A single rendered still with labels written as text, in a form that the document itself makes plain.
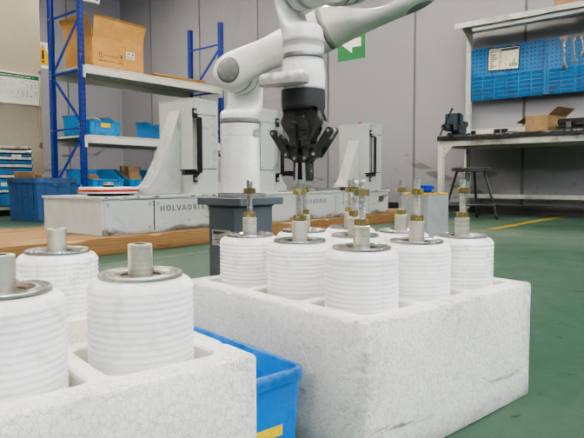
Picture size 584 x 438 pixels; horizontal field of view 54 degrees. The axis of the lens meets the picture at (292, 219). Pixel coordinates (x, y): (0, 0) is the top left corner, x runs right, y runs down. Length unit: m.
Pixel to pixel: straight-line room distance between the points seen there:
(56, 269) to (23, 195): 4.72
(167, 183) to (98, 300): 2.75
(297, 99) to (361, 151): 3.74
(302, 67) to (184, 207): 2.22
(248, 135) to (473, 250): 0.63
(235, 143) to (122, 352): 0.85
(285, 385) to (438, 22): 6.22
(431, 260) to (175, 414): 0.43
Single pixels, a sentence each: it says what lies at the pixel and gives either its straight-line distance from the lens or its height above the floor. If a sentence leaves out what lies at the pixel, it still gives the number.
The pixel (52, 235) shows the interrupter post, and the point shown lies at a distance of 0.76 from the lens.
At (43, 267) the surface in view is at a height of 0.24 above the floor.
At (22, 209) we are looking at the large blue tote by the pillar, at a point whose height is 0.10.
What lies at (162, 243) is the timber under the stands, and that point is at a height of 0.03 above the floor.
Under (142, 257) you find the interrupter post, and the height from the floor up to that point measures 0.27.
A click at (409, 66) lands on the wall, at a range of 6.80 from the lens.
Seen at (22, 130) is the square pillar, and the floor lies 0.91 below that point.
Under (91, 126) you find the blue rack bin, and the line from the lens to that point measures 5.94.
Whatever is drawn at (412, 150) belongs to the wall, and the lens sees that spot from 6.67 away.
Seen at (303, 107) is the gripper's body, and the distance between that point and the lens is 0.96.
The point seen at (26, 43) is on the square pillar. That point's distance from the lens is 7.41.
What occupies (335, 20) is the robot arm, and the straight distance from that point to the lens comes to 1.26.
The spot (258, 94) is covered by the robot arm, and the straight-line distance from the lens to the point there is 1.37.
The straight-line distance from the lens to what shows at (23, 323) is 0.47.
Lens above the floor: 0.34
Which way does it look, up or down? 4 degrees down
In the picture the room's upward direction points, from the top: straight up
